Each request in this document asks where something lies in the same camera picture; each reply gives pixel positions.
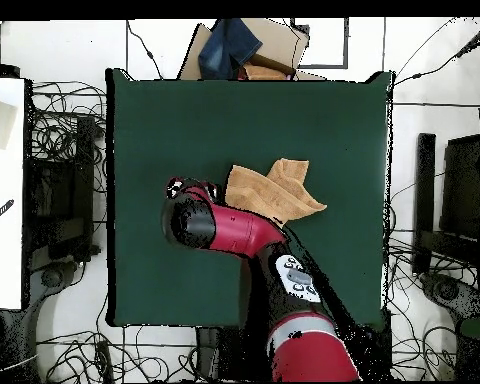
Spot black metal frame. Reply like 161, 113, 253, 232
410, 132, 480, 277
23, 115, 101, 263

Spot black cable tangle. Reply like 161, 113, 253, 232
35, 324, 199, 384
383, 171, 480, 383
29, 79, 108, 193

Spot thin black cable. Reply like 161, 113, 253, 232
125, 19, 164, 80

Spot grey square frame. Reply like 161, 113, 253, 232
291, 17, 350, 70

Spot black striped stick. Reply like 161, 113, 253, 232
0, 198, 16, 231

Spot dark green table cloth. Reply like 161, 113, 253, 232
105, 67, 395, 329

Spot white side table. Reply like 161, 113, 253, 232
0, 77, 27, 310

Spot blue denim jeans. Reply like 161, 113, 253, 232
197, 17, 264, 80

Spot brown cardboard box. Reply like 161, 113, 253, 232
177, 17, 327, 81

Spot tan terry towel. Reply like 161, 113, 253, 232
224, 157, 328, 225

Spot black cable with connector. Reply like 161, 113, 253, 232
394, 17, 480, 86

